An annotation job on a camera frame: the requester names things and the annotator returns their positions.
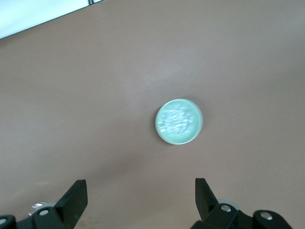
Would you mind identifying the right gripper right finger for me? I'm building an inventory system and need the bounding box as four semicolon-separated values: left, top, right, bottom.
192;177;294;229

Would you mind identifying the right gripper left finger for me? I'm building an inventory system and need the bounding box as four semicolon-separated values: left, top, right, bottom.
0;179;89;229

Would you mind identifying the clear ice cubes pile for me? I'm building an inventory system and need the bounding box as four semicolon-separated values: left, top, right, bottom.
158;104;200;135

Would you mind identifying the pale green ceramic bowl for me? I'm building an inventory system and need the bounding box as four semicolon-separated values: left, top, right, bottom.
154;97;204;145

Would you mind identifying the brown table cover sheet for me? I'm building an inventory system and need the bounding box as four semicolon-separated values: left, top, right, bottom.
0;0;305;229

